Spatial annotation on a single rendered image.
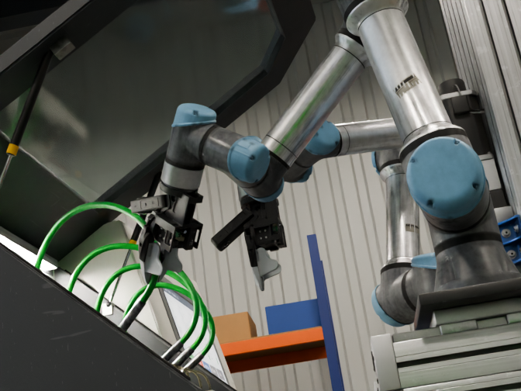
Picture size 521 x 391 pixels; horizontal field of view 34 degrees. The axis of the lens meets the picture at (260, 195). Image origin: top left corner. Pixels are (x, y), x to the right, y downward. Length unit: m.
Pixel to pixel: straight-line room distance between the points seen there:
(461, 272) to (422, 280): 0.54
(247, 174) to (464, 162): 0.38
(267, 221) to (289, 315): 5.33
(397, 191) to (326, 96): 0.61
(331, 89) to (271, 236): 0.41
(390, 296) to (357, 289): 6.39
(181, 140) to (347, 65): 0.35
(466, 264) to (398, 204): 0.75
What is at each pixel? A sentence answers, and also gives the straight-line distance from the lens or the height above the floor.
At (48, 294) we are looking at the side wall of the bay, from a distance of 1.51.
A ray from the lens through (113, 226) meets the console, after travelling 2.29.
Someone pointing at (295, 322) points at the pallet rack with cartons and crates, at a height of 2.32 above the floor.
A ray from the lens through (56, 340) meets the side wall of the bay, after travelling 1.48.
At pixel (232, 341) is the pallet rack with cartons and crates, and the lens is 7.06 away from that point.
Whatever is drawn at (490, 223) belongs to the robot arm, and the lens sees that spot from 1.48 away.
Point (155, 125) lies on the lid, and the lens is 2.13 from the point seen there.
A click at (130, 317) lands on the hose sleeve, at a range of 1.69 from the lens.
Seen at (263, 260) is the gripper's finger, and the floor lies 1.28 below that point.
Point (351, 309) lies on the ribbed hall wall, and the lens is 8.35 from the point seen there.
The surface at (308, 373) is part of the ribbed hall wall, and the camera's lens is 8.26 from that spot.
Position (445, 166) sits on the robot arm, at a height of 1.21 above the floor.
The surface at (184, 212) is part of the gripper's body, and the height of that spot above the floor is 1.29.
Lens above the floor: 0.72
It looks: 22 degrees up
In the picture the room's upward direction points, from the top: 8 degrees counter-clockwise
